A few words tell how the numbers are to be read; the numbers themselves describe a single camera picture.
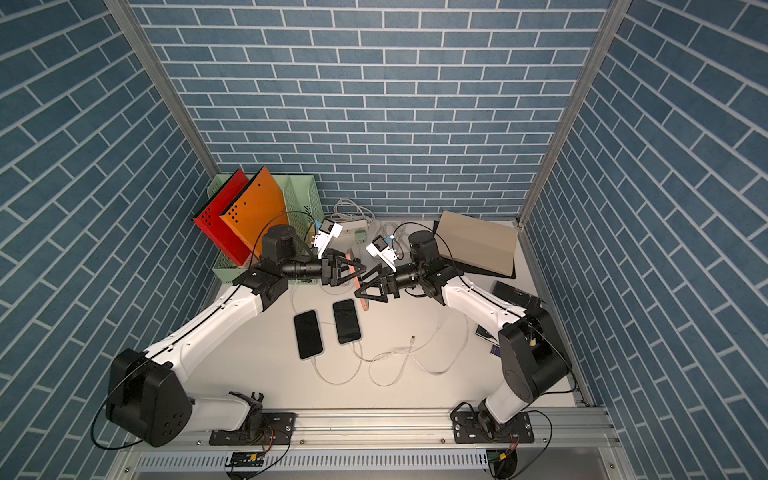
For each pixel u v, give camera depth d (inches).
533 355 17.6
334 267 25.2
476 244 42.9
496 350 34.1
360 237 44.0
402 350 33.8
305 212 43.3
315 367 33.2
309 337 35.2
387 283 26.1
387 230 46.7
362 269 26.6
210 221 32.5
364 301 27.8
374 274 29.7
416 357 34.2
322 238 26.2
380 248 27.2
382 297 26.7
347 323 35.9
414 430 29.9
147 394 15.7
